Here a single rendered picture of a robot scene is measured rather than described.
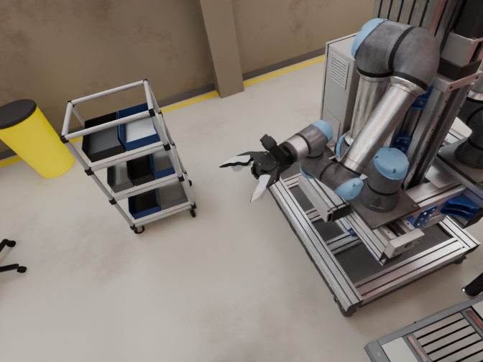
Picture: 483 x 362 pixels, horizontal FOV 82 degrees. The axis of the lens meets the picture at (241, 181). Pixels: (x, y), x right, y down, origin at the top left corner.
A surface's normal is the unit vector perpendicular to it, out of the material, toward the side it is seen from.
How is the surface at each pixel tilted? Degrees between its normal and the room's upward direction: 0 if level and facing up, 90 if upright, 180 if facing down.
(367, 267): 0
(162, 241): 0
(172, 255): 0
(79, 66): 90
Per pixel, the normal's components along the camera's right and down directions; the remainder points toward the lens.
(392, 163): -0.06, -0.58
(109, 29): 0.36, 0.66
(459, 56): -0.93, 0.35
